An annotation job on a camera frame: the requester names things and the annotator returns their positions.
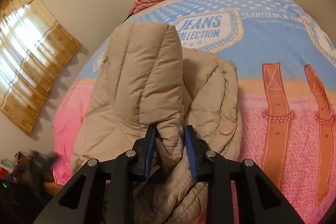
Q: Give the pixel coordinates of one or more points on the clutter on floor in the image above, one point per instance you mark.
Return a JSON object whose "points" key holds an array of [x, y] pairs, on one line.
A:
{"points": [[36, 171]]}

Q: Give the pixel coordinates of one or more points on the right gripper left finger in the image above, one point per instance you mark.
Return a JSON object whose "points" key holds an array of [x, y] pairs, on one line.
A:
{"points": [[103, 191]]}

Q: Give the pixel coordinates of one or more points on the pink and blue bedspread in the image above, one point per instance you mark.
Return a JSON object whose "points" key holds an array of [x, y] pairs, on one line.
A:
{"points": [[285, 66]]}

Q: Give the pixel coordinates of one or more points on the left window curtain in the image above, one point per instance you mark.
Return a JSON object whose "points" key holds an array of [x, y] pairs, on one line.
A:
{"points": [[35, 48]]}

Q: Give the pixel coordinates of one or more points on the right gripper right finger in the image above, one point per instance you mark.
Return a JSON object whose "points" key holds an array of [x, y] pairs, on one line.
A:
{"points": [[237, 191]]}

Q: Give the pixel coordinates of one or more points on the beige quilted jacket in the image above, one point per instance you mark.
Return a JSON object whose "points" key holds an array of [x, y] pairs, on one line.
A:
{"points": [[147, 77]]}

